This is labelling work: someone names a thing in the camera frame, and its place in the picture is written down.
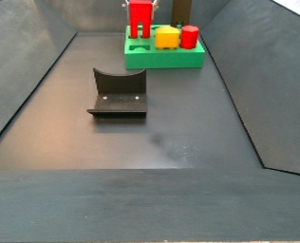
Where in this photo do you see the red cylinder block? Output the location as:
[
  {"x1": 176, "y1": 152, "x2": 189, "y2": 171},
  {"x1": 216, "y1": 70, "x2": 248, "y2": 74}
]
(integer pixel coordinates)
[{"x1": 181, "y1": 25, "x2": 200, "y2": 49}]

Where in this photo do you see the black curved bracket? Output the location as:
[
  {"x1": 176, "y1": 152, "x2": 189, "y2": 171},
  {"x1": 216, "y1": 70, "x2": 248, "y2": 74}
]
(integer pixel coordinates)
[{"x1": 88, "y1": 68, "x2": 148, "y2": 117}]

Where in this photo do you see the red double-square block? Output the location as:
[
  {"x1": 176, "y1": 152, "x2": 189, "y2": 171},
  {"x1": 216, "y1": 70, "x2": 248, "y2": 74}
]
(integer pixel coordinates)
[{"x1": 129, "y1": 0, "x2": 153, "y2": 38}]

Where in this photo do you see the dark brown post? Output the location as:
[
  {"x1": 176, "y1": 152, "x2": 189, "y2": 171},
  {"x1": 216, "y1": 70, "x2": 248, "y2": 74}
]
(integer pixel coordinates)
[{"x1": 171, "y1": 0, "x2": 192, "y2": 27}]

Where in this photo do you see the green shape board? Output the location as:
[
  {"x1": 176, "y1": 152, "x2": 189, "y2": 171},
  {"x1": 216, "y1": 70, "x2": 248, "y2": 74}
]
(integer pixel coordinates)
[{"x1": 125, "y1": 25, "x2": 207, "y2": 69}]

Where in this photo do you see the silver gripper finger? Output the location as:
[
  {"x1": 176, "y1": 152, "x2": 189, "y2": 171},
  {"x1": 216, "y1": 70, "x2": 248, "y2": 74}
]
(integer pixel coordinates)
[
  {"x1": 152, "y1": 0, "x2": 160, "y2": 15},
  {"x1": 123, "y1": 0, "x2": 131, "y2": 15}
]

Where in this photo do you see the yellow house-shaped block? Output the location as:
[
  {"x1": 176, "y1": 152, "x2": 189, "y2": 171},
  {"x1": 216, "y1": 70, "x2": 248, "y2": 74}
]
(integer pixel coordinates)
[{"x1": 156, "y1": 26, "x2": 180, "y2": 49}]

